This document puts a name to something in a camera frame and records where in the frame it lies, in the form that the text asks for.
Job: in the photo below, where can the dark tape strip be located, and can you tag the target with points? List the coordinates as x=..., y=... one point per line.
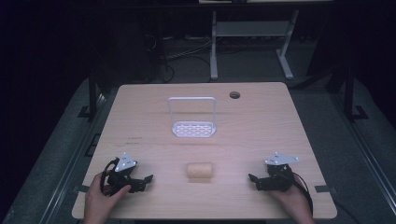
x=322, y=188
x=82, y=188

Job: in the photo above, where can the person's left hand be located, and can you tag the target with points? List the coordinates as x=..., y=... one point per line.
x=96, y=202

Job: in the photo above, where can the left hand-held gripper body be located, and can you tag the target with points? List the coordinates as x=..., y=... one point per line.
x=120, y=179

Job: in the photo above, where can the aluminium floor rail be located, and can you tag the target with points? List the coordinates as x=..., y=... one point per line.
x=364, y=149
x=73, y=161

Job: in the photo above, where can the white metal desk frame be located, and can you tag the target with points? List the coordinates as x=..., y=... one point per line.
x=252, y=28

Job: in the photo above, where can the black metal stand post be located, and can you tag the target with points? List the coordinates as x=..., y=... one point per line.
x=348, y=93
x=92, y=93

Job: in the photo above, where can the beige sponge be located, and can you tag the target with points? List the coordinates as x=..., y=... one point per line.
x=199, y=170

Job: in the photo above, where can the person's right hand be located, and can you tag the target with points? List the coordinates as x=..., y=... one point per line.
x=294, y=199

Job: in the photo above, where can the white sponge holder rack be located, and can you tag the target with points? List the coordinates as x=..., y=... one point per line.
x=193, y=129

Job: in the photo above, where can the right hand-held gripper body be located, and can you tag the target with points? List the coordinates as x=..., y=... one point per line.
x=280, y=179

